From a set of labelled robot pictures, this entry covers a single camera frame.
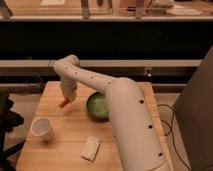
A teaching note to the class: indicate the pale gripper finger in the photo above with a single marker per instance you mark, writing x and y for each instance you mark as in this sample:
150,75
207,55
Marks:
72,98

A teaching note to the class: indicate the black office chair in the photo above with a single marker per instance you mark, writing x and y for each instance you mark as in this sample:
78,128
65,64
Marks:
8,120

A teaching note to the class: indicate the green bowl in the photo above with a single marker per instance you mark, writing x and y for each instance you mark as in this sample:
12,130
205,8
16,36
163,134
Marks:
96,106

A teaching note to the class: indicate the white paper cup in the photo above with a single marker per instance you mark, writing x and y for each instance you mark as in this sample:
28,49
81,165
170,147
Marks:
43,129

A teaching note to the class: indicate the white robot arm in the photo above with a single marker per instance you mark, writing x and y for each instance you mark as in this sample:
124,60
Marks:
137,140

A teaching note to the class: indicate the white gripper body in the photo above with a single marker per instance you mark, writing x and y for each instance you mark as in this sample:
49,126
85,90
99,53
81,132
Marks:
68,87

